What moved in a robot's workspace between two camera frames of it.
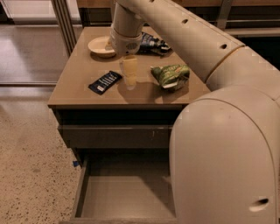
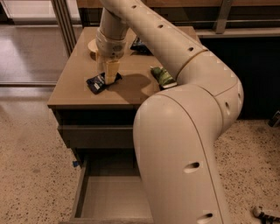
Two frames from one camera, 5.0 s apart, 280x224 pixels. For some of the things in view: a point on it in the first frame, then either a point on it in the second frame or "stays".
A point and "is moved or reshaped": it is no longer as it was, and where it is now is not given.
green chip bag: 172,76 stays
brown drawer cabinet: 118,113 stays
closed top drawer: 117,136 stays
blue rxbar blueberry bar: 105,82 is moved or reshaped
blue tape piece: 75,164 stays
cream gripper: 124,44 to 110,47
